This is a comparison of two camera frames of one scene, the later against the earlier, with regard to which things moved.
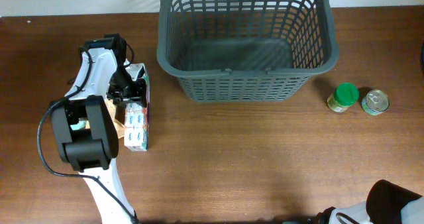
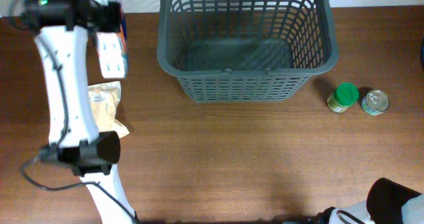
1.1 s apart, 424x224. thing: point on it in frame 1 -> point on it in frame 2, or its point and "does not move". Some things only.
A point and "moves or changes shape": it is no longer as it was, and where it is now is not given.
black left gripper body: [128, 86] -> [109, 18]
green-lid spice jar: [345, 95] does not move
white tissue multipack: [137, 118] moves or changes shape
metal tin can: [375, 102] does not move
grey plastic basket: [245, 44] does not move
